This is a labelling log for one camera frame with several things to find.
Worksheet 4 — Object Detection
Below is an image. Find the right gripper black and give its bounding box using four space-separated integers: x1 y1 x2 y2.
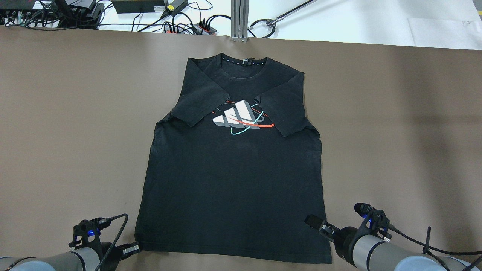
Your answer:
304 214 363 264

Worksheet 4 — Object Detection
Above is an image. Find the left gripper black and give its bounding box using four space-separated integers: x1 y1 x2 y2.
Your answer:
100 242 141 269

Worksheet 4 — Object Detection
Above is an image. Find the black t-shirt with logo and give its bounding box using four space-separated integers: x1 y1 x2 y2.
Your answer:
134 53 332 264

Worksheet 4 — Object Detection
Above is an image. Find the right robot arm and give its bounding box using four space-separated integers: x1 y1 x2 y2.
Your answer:
305 214 481 271

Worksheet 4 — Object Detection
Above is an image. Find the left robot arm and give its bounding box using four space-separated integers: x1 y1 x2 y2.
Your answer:
0 242 141 271

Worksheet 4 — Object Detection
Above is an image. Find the metal grabber tool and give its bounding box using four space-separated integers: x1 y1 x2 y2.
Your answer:
247 0 316 38

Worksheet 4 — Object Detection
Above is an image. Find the red power strip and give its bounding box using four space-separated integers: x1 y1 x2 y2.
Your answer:
160 22 218 36

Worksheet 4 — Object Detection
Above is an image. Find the black power adapter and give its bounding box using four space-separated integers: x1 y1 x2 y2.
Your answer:
112 0 188 14

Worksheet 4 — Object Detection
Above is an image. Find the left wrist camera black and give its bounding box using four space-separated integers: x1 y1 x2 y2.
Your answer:
68 217 111 250

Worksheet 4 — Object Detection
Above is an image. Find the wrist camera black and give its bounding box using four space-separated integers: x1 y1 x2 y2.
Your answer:
68 217 111 250
354 203 395 242

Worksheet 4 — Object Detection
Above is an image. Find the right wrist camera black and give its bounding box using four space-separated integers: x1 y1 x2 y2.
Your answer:
354 203 395 242

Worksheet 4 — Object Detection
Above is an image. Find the aluminium frame around table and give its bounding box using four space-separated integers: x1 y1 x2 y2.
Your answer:
230 0 250 43

